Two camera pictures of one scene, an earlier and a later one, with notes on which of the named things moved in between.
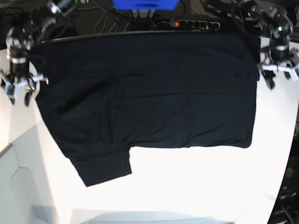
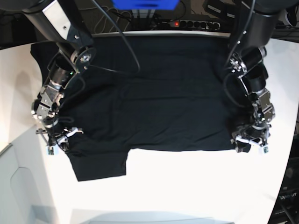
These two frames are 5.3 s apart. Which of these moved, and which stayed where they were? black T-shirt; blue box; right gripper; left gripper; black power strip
Moved: left gripper; right gripper
Stayed: black power strip; black T-shirt; blue box
